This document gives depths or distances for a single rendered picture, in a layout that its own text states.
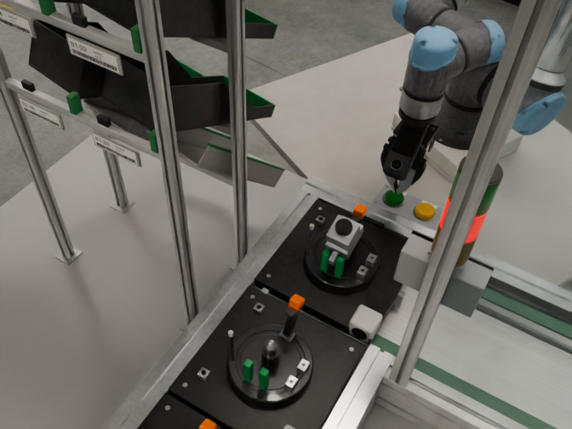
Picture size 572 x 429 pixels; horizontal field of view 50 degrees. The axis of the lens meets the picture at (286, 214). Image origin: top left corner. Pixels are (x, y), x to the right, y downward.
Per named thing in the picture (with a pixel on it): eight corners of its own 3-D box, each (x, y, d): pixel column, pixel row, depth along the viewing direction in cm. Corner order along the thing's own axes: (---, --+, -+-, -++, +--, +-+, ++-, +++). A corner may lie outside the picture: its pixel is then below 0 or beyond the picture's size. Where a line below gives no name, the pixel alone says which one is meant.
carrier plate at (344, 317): (315, 205, 128) (316, 198, 126) (421, 254, 120) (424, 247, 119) (254, 284, 114) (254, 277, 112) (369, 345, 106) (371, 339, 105)
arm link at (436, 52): (473, 38, 101) (436, 54, 98) (457, 92, 109) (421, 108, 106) (440, 16, 105) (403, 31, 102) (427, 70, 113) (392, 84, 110)
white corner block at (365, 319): (357, 314, 110) (360, 302, 107) (380, 326, 109) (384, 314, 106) (346, 334, 108) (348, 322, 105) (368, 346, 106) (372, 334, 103)
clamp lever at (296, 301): (284, 328, 103) (294, 292, 99) (294, 334, 102) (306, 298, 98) (274, 339, 100) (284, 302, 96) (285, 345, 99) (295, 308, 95)
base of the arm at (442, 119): (459, 100, 160) (469, 67, 153) (502, 131, 152) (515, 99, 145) (416, 118, 154) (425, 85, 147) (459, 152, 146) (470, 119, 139)
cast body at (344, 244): (342, 220, 112) (340, 205, 106) (363, 231, 111) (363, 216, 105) (320, 259, 110) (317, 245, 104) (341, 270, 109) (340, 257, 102)
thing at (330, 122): (424, 35, 195) (426, 27, 193) (672, 216, 146) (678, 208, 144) (232, 104, 169) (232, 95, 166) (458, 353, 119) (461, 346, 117)
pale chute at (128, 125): (173, 133, 136) (182, 115, 135) (214, 160, 131) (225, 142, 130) (80, 102, 111) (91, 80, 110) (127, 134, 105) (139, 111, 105)
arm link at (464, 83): (469, 72, 151) (484, 23, 141) (510, 101, 144) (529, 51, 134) (433, 87, 147) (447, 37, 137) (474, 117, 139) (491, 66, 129)
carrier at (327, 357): (248, 290, 113) (248, 248, 104) (365, 351, 105) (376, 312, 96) (168, 395, 99) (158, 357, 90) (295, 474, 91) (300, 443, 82)
